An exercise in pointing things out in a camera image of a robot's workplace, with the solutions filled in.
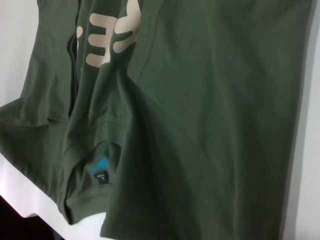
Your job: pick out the dark green printed t-shirt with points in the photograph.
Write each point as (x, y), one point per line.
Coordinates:
(200, 112)

